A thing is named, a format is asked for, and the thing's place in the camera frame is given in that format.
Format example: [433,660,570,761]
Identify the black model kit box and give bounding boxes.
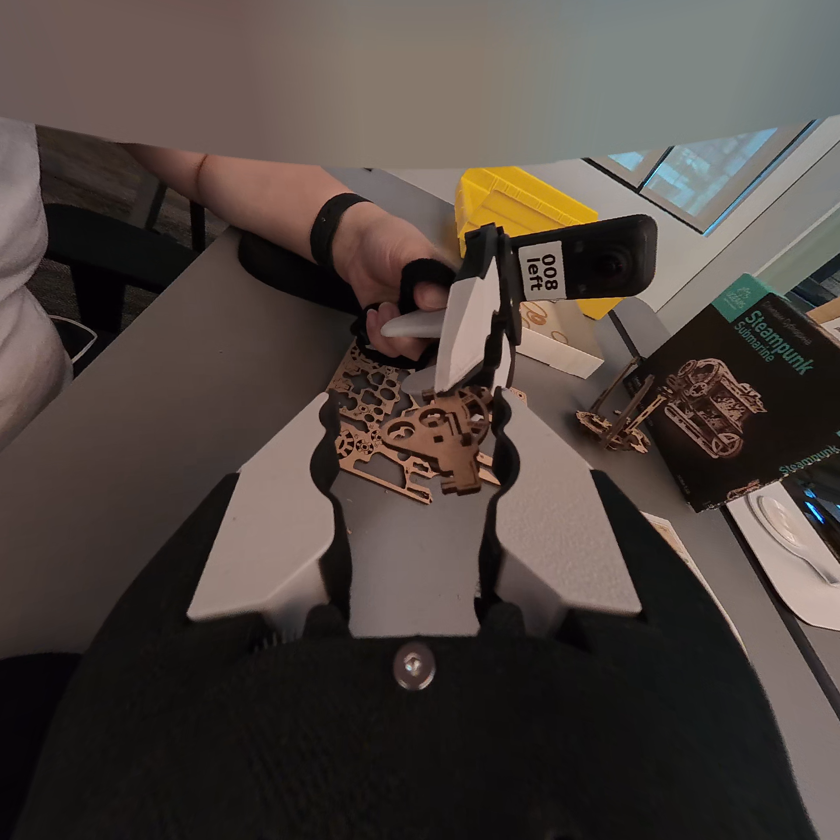
[623,273,840,514]

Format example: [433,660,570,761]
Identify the black wristband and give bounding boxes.
[310,192,372,266]

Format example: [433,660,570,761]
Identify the yellow plastic bin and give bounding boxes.
[455,167,626,321]

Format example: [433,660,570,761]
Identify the white cable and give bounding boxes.
[49,314,101,363]

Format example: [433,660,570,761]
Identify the person's white shirt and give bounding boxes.
[0,117,74,455]

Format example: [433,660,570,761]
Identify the small wooden model assembly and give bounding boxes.
[576,356,657,454]

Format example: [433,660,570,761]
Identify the black office chair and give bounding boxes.
[41,202,206,380]

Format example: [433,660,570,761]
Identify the person's left forearm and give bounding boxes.
[120,143,368,263]

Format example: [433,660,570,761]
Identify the wooden model part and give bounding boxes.
[381,387,501,496]

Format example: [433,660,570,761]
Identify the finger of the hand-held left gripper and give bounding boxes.
[400,270,506,399]
[491,338,518,396]

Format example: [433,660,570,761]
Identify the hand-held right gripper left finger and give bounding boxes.
[187,392,352,641]

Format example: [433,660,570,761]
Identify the dark monitor screen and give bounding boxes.
[781,467,840,547]

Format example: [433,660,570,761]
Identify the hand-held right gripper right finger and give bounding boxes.
[476,386,643,641]

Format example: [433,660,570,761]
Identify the white cardboard box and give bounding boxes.
[512,305,606,380]

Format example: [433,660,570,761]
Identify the person's left hand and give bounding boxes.
[341,211,460,358]

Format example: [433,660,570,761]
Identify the laser-cut wooden parts sheet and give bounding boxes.
[325,341,526,506]

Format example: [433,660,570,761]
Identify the window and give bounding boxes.
[581,118,840,235]

